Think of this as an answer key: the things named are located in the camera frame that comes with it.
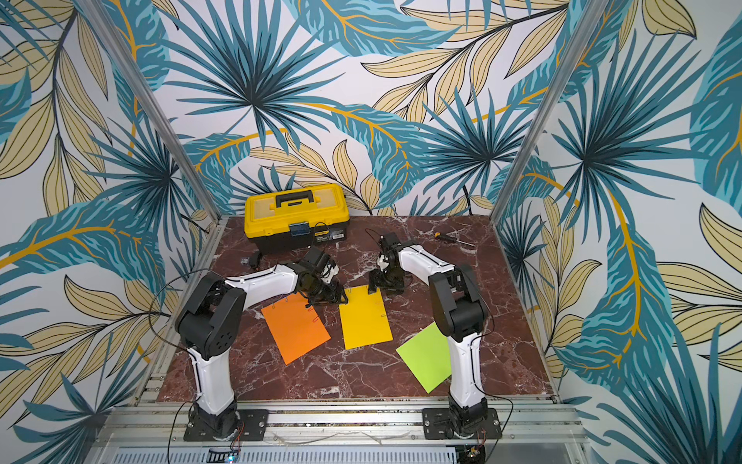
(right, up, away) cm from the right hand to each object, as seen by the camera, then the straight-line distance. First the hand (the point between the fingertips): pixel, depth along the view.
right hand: (379, 290), depth 98 cm
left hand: (-12, -3, -4) cm, 13 cm away
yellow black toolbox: (-28, +25, +1) cm, 38 cm away
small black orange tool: (+24, +19, +16) cm, 34 cm away
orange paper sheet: (-26, -11, -8) cm, 29 cm away
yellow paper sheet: (-5, -8, -4) cm, 10 cm away
